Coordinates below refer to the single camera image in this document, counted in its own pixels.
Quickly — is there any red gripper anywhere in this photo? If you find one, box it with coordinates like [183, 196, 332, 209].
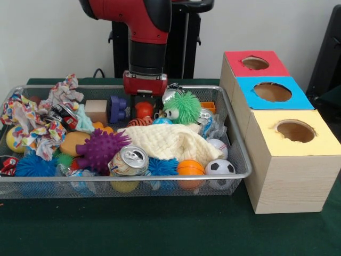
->
[123, 70, 168, 118]

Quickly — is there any plain wooden cube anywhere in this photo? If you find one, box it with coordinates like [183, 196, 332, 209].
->
[85, 100, 109, 125]

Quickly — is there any clear mesh bin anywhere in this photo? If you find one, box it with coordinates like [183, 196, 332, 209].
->
[0, 85, 253, 200]

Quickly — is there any wooden box with three holes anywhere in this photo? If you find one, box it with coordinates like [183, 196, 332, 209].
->
[220, 51, 341, 214]

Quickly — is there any small red ball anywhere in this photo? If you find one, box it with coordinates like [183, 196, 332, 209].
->
[135, 101, 155, 119]

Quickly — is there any orange striped tiger toy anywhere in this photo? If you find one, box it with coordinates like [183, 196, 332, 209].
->
[127, 116, 155, 128]

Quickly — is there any purple toy block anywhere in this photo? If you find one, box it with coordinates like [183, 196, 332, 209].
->
[107, 95, 128, 124]

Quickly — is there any green fuzzy toy with eyes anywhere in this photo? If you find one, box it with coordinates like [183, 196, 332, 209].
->
[163, 91, 202, 125]

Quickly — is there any cream knitted cloth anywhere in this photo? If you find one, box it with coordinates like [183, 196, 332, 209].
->
[118, 124, 224, 164]

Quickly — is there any crushed silver can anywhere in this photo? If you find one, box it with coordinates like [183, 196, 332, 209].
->
[109, 145, 150, 178]

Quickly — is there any orange toy block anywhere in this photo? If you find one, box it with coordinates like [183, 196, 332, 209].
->
[201, 101, 217, 114]

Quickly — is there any purple spiky ball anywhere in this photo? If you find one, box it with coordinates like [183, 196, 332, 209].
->
[76, 128, 132, 172]

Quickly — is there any small orange basketball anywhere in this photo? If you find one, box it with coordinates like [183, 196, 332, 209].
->
[177, 159, 206, 190]

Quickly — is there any orange foam ball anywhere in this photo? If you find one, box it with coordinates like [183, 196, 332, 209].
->
[59, 132, 91, 157]

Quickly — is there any small soccer ball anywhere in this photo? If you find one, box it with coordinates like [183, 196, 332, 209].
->
[205, 158, 237, 191]

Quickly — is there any colourful patterned cloth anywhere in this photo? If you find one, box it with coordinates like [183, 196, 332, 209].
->
[0, 75, 86, 161]

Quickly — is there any blue spiky ball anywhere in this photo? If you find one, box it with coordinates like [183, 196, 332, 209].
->
[14, 151, 59, 179]

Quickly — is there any yellow ball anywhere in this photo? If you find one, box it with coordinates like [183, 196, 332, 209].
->
[6, 127, 25, 154]

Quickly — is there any black chair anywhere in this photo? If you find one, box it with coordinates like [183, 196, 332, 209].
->
[306, 4, 341, 107]

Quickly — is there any black cable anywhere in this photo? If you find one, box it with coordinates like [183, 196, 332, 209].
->
[93, 68, 113, 79]

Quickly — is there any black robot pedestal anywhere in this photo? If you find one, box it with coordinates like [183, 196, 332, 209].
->
[109, 0, 216, 79]

